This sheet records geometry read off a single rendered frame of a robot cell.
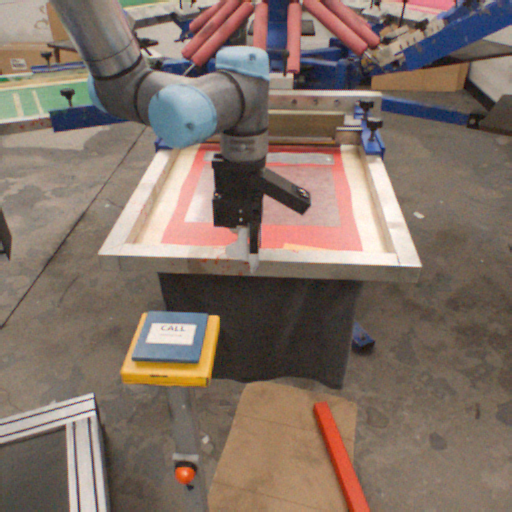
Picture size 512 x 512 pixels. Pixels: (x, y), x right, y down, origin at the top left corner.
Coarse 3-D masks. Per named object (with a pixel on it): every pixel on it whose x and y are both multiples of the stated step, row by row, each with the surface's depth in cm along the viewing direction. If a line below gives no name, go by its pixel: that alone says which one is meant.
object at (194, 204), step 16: (208, 144) 134; (192, 176) 117; (208, 176) 117; (192, 192) 110; (208, 192) 110; (176, 208) 104; (192, 208) 104; (208, 208) 104; (176, 224) 99; (192, 224) 99; (208, 224) 99; (176, 240) 94; (192, 240) 94; (208, 240) 94; (224, 240) 94
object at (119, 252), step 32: (160, 160) 117; (384, 192) 103; (128, 224) 92; (384, 224) 94; (128, 256) 84; (160, 256) 83; (192, 256) 83; (224, 256) 83; (288, 256) 83; (320, 256) 83; (352, 256) 83; (384, 256) 83; (416, 256) 83
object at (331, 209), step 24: (288, 168) 121; (312, 168) 121; (336, 168) 121; (312, 192) 110; (336, 192) 110; (264, 216) 101; (288, 216) 101; (312, 216) 101; (336, 216) 101; (264, 240) 94; (288, 240) 94; (312, 240) 94; (336, 240) 94; (360, 240) 94
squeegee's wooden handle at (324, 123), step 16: (272, 112) 126; (288, 112) 126; (304, 112) 126; (320, 112) 125; (336, 112) 125; (272, 128) 128; (288, 128) 128; (304, 128) 127; (320, 128) 127; (336, 128) 127
